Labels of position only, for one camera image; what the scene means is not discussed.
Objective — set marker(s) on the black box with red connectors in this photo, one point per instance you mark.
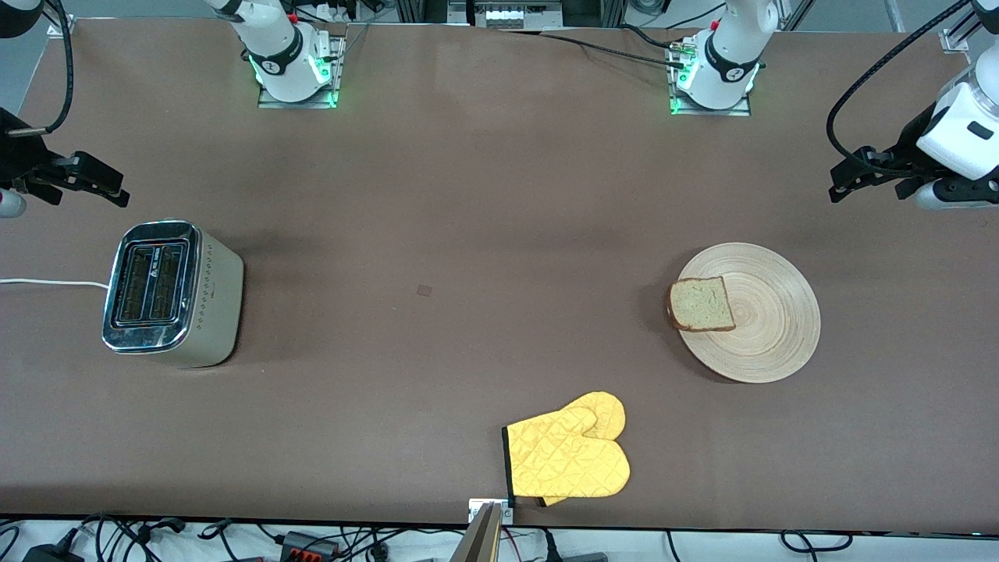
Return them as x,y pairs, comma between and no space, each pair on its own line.
308,545

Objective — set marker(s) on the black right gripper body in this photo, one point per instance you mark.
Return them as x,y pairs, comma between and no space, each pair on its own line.
19,158

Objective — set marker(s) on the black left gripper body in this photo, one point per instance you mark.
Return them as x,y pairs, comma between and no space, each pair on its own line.
910,144

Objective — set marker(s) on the yellow quilted oven mitt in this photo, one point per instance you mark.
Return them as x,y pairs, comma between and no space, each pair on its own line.
607,410
566,460

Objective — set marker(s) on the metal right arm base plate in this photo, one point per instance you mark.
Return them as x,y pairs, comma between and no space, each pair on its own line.
269,100

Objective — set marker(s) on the metal table corner bracket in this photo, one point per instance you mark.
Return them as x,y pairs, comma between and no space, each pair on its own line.
61,27
955,41

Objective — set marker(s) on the black power adapter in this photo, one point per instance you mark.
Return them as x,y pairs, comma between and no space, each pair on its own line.
51,554

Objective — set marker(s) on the round wooden plate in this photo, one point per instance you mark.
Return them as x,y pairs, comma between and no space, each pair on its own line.
773,328

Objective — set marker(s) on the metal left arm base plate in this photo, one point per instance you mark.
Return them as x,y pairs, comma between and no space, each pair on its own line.
741,111

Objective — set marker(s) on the silver two-slot toaster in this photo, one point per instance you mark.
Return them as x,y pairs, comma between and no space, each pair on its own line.
175,297

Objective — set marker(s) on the metal table edge bracket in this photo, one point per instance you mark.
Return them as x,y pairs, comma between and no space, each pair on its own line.
476,511

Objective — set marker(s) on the grey electronics box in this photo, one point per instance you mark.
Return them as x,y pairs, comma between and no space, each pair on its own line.
515,14

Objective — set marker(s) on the brown bread slice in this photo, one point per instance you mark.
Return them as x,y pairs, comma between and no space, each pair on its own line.
701,304

